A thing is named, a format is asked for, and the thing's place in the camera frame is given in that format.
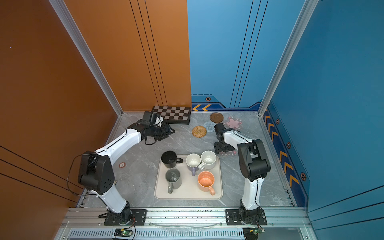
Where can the black mug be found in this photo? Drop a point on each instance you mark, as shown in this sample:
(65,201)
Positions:
(170,159)

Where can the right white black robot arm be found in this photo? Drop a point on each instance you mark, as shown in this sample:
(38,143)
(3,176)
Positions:
(254,165)

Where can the cream white mug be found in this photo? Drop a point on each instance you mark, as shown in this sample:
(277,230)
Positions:
(208,160)

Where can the woven rattan round coaster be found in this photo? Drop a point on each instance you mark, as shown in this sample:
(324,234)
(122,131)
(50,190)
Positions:
(199,131)

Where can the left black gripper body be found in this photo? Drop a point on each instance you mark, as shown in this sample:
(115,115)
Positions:
(160,133)

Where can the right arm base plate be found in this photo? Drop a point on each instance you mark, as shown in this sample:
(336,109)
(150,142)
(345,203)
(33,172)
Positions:
(239,217)

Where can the brown wooden round coaster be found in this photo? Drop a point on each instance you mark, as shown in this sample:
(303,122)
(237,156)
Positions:
(216,117)

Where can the blue woven round coaster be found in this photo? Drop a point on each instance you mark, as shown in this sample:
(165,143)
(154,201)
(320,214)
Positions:
(209,126)

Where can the beige rectangular serving tray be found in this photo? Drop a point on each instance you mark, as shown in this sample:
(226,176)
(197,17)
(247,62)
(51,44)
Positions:
(189,190)

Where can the grey green mug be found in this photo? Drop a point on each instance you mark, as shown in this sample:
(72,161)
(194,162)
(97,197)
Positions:
(173,177)

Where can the black white chessboard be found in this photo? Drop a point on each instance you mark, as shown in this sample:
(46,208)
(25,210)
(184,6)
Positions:
(174,115)

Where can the aluminium front frame rail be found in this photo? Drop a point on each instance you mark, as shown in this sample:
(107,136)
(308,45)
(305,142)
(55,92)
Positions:
(199,223)

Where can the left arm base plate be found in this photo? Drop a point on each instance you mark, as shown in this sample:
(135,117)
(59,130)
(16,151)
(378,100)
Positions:
(138,216)

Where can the green circuit board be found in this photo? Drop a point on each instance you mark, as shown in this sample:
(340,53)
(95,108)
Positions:
(123,233)
(257,231)

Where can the left green circuit board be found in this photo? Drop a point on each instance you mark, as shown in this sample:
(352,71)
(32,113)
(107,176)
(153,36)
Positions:
(123,233)

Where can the orange peach mug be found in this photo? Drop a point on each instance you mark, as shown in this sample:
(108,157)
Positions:
(206,181)

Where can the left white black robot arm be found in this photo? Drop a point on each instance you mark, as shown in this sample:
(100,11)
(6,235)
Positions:
(96,172)

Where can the right green circuit board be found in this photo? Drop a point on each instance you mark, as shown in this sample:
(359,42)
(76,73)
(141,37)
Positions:
(257,231)

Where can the white mug purple handle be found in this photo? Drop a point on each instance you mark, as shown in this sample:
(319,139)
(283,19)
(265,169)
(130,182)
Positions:
(193,161)

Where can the pink flower coaster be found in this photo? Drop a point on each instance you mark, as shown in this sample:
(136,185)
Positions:
(229,153)
(233,123)

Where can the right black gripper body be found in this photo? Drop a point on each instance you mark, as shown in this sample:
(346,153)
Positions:
(219,147)

